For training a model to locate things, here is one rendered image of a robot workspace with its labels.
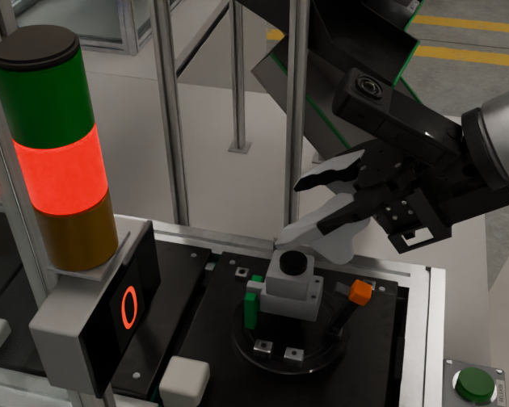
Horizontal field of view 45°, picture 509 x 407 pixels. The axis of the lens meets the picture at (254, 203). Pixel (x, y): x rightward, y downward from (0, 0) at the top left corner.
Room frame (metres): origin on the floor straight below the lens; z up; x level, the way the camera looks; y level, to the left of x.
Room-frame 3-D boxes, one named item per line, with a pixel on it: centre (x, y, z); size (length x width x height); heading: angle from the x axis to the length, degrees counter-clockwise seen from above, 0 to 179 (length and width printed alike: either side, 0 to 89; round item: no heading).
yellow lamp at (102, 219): (0.32, 0.12, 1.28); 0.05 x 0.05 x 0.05
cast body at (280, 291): (0.48, -0.03, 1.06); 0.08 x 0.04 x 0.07; 75
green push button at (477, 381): (0.41, -0.24, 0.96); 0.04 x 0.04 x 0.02
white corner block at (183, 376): (0.41, 0.08, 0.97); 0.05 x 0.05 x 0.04; 75
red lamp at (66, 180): (0.32, 0.12, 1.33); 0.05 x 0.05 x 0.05
